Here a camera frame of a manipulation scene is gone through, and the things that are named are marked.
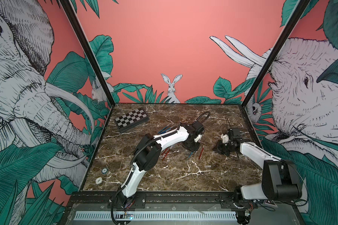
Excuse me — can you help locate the left black frame post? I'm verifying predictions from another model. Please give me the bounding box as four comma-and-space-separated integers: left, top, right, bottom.
59, 0, 115, 107

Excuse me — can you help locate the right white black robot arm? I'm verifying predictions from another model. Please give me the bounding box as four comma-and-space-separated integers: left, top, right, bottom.
213, 128, 302, 202

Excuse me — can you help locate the black front rail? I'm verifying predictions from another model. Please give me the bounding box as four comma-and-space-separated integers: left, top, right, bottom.
70, 192, 293, 210

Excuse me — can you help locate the left black camera cable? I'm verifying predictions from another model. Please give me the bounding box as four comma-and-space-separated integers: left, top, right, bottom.
195, 111, 211, 124

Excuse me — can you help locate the black frame post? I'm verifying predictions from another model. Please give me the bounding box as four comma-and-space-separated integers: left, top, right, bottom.
59, 0, 115, 107
241, 0, 310, 108

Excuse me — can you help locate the black white checkerboard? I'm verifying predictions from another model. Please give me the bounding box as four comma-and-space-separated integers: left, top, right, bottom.
114, 108, 149, 132

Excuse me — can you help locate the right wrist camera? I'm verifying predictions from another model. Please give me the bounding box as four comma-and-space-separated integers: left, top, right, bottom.
220, 134, 229, 143

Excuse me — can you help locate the right black frame post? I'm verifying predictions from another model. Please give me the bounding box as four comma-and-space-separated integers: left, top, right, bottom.
241, 0, 310, 108

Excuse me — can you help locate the red warning triangle sticker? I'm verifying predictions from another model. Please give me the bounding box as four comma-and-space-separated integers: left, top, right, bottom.
263, 200, 278, 208

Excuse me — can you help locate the white perforated cable duct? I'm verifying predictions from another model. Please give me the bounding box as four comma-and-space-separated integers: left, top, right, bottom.
73, 211, 237, 222

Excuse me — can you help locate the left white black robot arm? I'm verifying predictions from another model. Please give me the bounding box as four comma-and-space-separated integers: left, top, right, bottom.
119, 121, 204, 199

